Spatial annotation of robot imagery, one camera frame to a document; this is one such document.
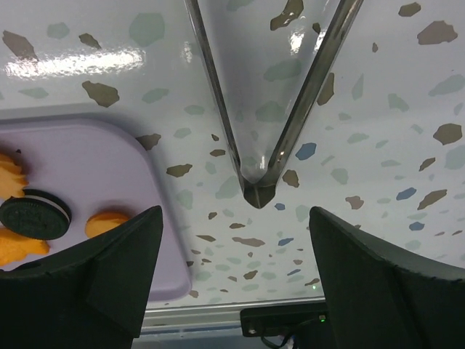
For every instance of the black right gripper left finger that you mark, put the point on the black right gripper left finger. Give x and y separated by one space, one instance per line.
91 295

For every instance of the metal tongs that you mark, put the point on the metal tongs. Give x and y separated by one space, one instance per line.
267 63

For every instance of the orange fish cookie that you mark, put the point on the orange fish cookie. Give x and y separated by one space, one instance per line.
13 181
15 248

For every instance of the lilac plastic tray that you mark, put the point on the lilac plastic tray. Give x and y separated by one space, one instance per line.
94 167

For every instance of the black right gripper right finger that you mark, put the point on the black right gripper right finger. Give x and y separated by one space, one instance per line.
380 295

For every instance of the aluminium front rail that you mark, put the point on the aluminium front rail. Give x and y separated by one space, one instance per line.
210 317

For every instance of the black sandwich cookie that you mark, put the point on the black sandwich cookie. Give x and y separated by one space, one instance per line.
38 214

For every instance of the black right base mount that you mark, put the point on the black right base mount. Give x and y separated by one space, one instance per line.
305 325

